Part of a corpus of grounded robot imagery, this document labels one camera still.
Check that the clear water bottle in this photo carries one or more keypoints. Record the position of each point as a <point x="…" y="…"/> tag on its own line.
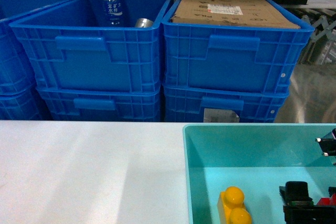
<point x="113" y="12"/>

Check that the upper left blue crate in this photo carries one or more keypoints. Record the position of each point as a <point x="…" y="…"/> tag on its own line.
<point x="71" y="47"/>

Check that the lower left blue crate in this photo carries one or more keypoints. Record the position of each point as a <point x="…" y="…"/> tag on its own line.
<point x="84" y="105"/>

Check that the upper right blue crate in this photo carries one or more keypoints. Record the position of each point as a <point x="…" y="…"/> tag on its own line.
<point x="232" y="58"/>

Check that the far left blue crates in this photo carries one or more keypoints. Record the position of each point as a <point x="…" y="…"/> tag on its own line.
<point x="19" y="97"/>

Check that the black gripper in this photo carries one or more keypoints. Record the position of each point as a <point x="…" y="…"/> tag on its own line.
<point x="298" y="207"/>

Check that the yellow toy block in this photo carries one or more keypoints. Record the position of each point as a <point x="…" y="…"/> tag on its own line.
<point x="231" y="207"/>

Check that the blue crate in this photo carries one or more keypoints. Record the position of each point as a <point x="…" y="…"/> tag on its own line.
<point x="71" y="47"/>
<point x="84" y="105"/>
<point x="189" y="104"/>
<point x="232" y="58"/>

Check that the lower right blue crate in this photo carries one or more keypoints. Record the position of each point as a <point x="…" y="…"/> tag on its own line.
<point x="189" y="104"/>

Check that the teal plastic bin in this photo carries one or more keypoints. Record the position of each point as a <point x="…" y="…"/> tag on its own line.
<point x="258" y="159"/>

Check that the grey scissor conveyor frame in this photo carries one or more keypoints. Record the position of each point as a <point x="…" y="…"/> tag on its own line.
<point x="320" y="49"/>

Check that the brown cardboard box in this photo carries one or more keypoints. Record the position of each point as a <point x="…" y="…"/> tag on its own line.
<point x="242" y="13"/>

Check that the silver metal can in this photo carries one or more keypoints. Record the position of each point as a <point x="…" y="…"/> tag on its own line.
<point x="144" y="23"/>

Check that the red toy block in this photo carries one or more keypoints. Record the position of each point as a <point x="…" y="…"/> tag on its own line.
<point x="325" y="201"/>

